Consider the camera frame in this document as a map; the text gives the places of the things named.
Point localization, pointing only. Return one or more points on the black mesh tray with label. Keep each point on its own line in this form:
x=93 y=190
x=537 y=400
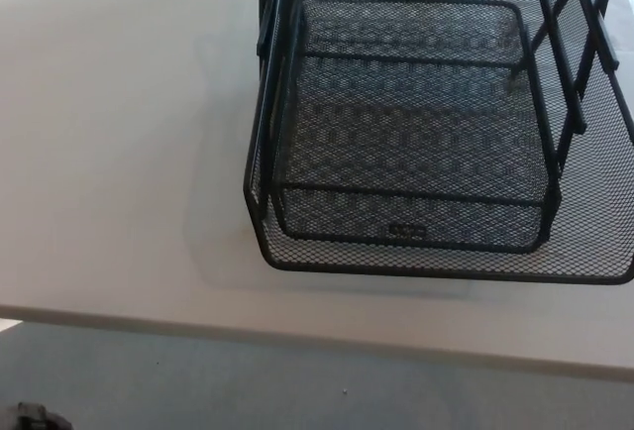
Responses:
x=396 y=214

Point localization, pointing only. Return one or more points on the dark grey robot body part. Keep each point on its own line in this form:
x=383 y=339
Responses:
x=39 y=417

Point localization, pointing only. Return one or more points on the black mesh sliding drawer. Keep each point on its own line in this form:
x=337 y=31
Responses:
x=597 y=232

